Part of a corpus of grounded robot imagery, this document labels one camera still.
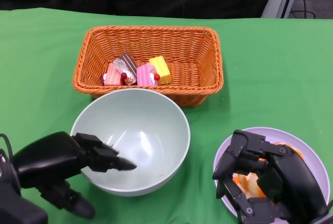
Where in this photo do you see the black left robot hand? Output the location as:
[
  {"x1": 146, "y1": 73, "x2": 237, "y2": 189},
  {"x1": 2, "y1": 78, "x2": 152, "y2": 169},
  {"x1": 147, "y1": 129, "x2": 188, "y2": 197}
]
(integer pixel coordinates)
[{"x1": 12, "y1": 131, "x2": 138, "y2": 219}]

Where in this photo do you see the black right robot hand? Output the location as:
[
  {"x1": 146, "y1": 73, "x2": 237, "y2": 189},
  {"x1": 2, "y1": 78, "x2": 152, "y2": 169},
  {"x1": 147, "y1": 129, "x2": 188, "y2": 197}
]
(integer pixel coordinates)
[{"x1": 212, "y1": 129, "x2": 330, "y2": 224}]

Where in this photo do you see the orange striped bread roll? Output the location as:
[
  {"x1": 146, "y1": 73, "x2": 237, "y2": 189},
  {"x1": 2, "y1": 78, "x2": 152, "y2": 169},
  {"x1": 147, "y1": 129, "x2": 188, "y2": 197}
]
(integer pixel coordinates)
[
  {"x1": 233, "y1": 172, "x2": 268, "y2": 199},
  {"x1": 273, "y1": 142, "x2": 305, "y2": 162}
]

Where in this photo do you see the grey-green bowl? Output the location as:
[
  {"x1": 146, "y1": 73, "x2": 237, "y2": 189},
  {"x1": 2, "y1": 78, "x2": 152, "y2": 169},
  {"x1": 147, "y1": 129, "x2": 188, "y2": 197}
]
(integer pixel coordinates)
[{"x1": 70, "y1": 88, "x2": 191, "y2": 197}]

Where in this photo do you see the light pink layered cake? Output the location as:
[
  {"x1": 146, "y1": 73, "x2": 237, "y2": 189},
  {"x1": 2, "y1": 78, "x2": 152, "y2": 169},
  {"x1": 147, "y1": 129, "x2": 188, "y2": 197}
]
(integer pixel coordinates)
[{"x1": 100, "y1": 62, "x2": 122, "y2": 86}]

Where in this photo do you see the chocolate cake with cherry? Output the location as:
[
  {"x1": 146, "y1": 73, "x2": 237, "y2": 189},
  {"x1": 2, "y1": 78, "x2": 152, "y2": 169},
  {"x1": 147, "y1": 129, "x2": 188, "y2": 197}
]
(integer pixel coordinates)
[{"x1": 112, "y1": 51, "x2": 138, "y2": 86}]

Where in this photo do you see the magenta cake with cherry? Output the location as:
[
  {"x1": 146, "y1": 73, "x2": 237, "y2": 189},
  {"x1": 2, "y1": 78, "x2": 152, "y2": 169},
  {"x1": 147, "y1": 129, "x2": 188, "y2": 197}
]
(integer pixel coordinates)
[{"x1": 136, "y1": 62, "x2": 160, "y2": 87}]

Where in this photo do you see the yellow layered cake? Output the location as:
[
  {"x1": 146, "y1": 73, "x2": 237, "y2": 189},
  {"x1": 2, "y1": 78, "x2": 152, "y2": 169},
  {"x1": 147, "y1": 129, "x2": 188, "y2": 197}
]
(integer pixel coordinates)
[{"x1": 148, "y1": 55, "x2": 172, "y2": 86}]

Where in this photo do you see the orange wicker basket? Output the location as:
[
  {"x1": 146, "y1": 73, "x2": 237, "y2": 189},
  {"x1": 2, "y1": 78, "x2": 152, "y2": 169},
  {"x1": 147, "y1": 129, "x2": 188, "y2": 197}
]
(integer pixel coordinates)
[{"x1": 72, "y1": 25, "x2": 224, "y2": 108}]

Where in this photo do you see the green tablecloth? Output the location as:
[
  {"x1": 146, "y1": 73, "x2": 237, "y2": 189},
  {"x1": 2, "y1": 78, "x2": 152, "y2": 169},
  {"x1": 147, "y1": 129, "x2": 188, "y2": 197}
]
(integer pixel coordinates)
[{"x1": 0, "y1": 8, "x2": 333, "y2": 224}]

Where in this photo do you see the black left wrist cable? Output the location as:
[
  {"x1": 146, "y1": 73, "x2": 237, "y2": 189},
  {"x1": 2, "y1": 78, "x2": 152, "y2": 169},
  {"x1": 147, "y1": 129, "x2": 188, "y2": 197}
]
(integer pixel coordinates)
[{"x1": 0, "y1": 133, "x2": 14, "y2": 162}]

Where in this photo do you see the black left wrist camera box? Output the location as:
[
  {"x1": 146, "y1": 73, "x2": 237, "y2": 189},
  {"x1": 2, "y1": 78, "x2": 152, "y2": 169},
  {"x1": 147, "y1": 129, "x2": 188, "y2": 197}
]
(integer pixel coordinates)
[{"x1": 0, "y1": 186, "x2": 49, "y2": 224}]

